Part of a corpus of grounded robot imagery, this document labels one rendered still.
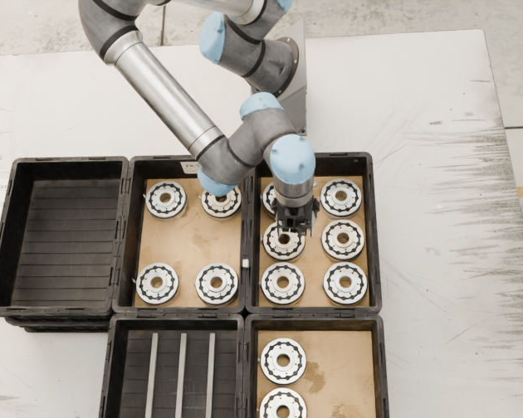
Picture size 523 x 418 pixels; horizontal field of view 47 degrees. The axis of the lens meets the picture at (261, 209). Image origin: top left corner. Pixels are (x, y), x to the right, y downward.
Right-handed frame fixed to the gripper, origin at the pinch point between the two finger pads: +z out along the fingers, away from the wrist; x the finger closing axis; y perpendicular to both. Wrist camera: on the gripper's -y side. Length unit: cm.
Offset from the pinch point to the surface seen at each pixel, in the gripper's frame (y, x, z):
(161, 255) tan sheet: 3.7, -33.5, 14.3
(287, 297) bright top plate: 14.5, -1.9, 11.6
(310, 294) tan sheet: 13.0, 3.4, 14.4
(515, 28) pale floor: -136, 95, 98
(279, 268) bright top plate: 7.5, -4.0, 11.6
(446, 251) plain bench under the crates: -3.1, 39.1, 27.5
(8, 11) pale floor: -151, -146, 97
